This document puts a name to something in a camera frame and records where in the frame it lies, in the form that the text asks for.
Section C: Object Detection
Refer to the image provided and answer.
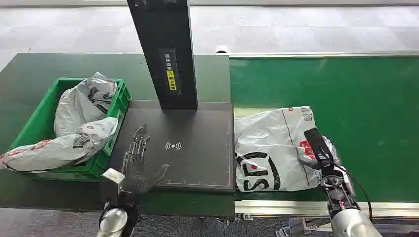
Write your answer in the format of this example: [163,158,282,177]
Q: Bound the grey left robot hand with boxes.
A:
[120,123,170,199]

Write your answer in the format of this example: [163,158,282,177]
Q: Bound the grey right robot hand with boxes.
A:
[303,127,360,217]

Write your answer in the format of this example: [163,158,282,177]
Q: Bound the white parcel bag black letters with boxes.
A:
[233,106,342,193]

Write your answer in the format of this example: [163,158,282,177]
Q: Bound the green conveyor belt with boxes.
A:
[229,57,419,203]

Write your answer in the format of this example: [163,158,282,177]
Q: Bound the dark scanner platform plate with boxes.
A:
[108,100,236,193]

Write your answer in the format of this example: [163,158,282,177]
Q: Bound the long white parcel bag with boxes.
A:
[0,117,119,173]

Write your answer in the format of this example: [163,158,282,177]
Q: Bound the grey crumpled parcel bag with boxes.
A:
[53,72,118,138]

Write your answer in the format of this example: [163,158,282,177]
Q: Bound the yellow and black warning sticker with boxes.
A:
[158,48,183,96]

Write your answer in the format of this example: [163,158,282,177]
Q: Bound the green plastic crate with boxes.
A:
[9,77,132,179]

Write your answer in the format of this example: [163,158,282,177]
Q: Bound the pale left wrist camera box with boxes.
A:
[99,168,126,206]

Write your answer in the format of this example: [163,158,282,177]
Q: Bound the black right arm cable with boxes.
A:
[330,160,374,220]

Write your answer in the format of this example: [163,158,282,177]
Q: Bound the aluminium conveyor frame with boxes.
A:
[214,45,419,237]

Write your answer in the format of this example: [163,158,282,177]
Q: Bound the black scanner post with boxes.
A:
[126,0,199,111]

